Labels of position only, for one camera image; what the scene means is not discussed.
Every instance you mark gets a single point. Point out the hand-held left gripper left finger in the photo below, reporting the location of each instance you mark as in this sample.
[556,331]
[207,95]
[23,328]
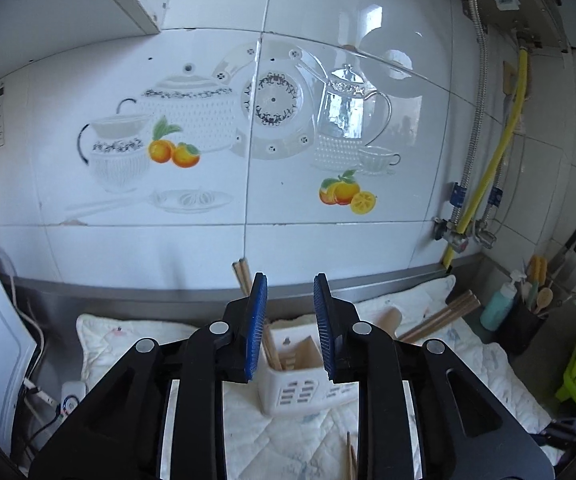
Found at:
[255,330]

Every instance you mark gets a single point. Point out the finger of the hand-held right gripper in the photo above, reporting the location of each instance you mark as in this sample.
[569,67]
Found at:
[560,434]

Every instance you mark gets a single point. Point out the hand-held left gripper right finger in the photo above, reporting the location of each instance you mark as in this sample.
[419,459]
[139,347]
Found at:
[324,330]

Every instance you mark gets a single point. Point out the white plastic chopstick holder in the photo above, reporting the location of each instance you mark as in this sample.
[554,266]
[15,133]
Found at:
[293,395]

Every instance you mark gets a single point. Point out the black utensil container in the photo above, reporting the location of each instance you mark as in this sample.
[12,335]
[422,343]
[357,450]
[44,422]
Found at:
[522,330]

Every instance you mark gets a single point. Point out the white quilted printed mat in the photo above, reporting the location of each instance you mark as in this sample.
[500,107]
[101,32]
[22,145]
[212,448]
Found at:
[288,442]

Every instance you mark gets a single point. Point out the wooden spoon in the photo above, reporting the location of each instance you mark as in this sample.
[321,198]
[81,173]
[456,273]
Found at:
[544,300]

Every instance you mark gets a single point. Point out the teal soap pump bottle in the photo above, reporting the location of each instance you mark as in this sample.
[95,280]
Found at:
[499,307]

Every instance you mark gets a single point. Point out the white spatula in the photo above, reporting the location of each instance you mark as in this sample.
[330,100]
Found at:
[524,289]

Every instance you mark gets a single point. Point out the metal valve with red knob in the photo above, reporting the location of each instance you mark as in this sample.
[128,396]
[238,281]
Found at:
[450,237]

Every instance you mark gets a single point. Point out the white power strip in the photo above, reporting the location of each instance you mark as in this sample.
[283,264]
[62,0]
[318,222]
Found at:
[71,395]

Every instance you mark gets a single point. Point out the brown wall hook plate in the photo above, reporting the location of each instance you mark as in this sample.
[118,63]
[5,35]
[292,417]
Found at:
[509,77]

